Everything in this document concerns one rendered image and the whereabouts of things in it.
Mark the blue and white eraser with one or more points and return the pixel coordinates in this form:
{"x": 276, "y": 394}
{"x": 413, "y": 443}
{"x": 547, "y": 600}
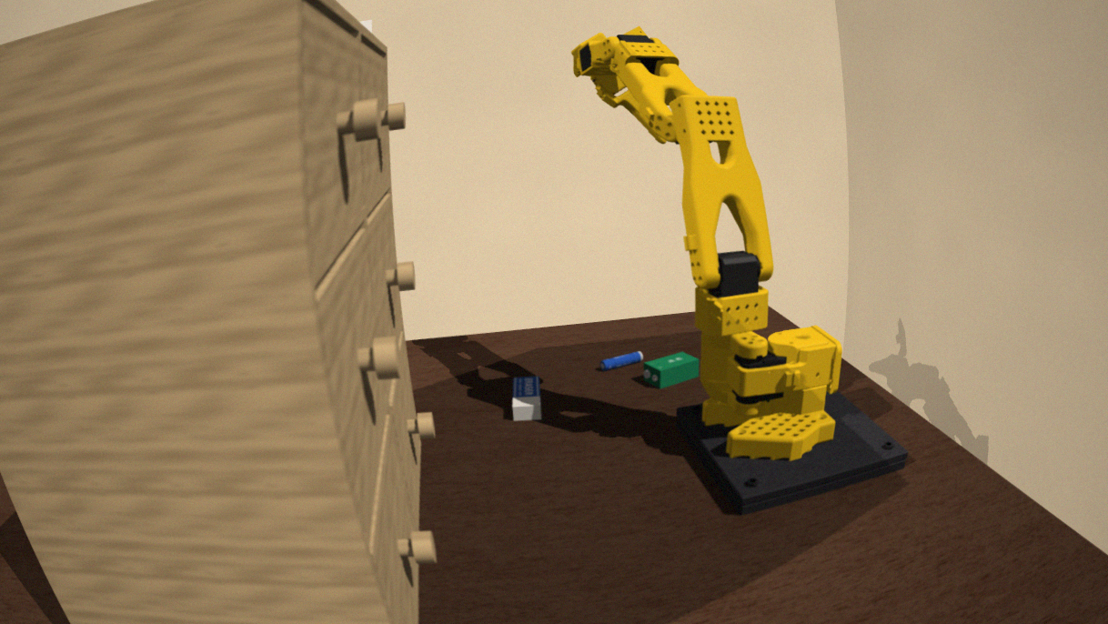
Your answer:
{"x": 526, "y": 398}

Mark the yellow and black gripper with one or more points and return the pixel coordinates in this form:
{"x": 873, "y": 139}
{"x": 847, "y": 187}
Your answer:
{"x": 609, "y": 85}

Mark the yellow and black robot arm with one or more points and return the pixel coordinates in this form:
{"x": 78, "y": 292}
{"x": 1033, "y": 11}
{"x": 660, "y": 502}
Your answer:
{"x": 789, "y": 372}

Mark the wooden chest of drawers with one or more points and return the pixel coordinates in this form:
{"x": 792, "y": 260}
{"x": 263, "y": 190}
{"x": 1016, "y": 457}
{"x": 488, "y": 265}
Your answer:
{"x": 168, "y": 435}

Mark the blue aaa battery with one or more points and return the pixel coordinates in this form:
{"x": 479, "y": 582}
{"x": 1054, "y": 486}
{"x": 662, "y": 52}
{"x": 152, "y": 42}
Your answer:
{"x": 621, "y": 361}

